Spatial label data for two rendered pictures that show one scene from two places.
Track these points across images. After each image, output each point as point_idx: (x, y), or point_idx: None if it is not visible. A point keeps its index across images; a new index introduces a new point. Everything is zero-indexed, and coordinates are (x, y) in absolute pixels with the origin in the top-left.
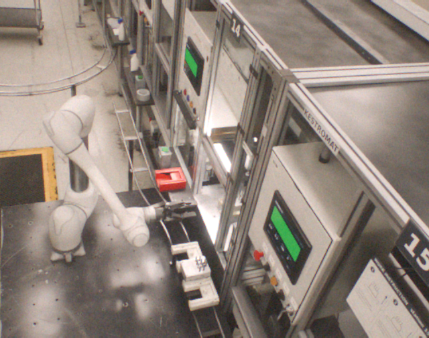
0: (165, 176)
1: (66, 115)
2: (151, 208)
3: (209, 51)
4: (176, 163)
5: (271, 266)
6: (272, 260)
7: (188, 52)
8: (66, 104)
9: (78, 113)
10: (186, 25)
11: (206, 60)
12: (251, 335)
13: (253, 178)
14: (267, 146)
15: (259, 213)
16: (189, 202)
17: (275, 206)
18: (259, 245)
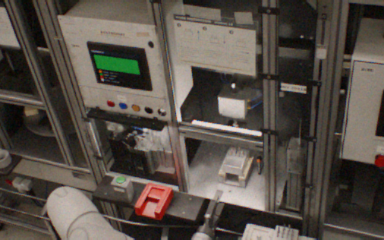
0: (146, 203)
1: (89, 221)
2: (200, 234)
3: (152, 34)
4: (132, 184)
5: None
6: None
7: (102, 58)
8: (66, 213)
9: (89, 208)
10: (68, 33)
11: (148, 46)
12: (383, 238)
13: (320, 106)
14: (332, 64)
15: (357, 127)
16: (217, 196)
17: None
18: (369, 155)
